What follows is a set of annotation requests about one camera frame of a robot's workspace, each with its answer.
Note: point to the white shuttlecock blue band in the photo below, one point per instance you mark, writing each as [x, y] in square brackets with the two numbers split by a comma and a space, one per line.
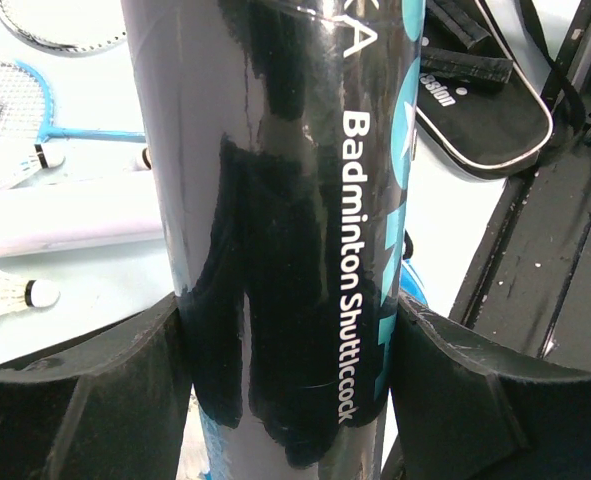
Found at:
[20, 160]

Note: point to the blue racket left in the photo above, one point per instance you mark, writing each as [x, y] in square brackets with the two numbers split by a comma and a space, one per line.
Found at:
[27, 110]

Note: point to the black racket bag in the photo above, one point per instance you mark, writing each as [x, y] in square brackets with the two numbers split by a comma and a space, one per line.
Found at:
[474, 98]

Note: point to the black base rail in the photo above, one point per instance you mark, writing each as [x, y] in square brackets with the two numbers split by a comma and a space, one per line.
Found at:
[529, 284]

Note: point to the white shuttlecock tube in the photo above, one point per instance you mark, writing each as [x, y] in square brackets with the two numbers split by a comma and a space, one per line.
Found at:
[80, 214]

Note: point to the black shuttlecock tube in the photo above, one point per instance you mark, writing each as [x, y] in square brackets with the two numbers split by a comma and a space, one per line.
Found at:
[281, 137]

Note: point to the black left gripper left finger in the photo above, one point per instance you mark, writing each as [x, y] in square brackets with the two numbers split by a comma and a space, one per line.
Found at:
[113, 407]

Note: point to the blue racket bag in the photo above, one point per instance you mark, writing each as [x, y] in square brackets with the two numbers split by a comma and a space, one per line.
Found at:
[411, 284]

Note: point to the white racket with black handle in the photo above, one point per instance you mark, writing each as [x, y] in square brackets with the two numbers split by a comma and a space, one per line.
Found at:
[75, 27]

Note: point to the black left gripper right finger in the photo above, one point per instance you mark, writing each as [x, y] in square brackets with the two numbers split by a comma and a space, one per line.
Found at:
[469, 408]

